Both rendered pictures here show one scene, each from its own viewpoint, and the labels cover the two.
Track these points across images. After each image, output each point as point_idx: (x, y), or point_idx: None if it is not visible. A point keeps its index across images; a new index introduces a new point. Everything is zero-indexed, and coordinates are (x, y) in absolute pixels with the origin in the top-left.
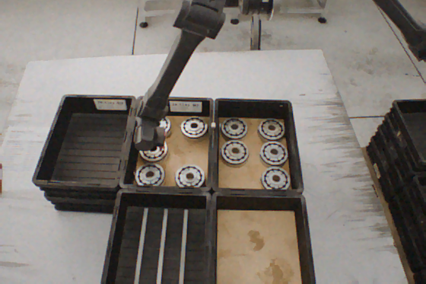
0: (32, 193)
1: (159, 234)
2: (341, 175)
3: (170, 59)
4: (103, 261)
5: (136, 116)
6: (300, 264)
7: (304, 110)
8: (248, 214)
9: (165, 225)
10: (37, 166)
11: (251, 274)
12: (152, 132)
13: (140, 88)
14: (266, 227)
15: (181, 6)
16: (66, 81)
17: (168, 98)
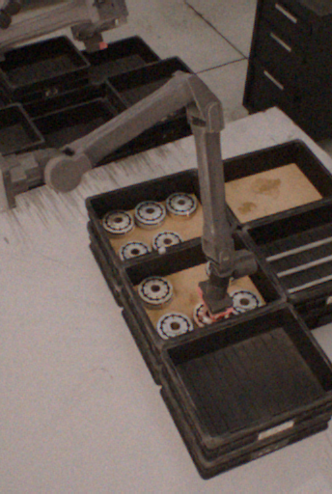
0: (331, 476)
1: (292, 276)
2: (116, 187)
3: (221, 164)
4: None
5: (226, 276)
6: (248, 174)
7: (35, 233)
8: None
9: (282, 272)
10: (326, 396)
11: (278, 203)
12: (236, 251)
13: (79, 440)
14: (230, 204)
15: (221, 105)
16: None
17: (145, 309)
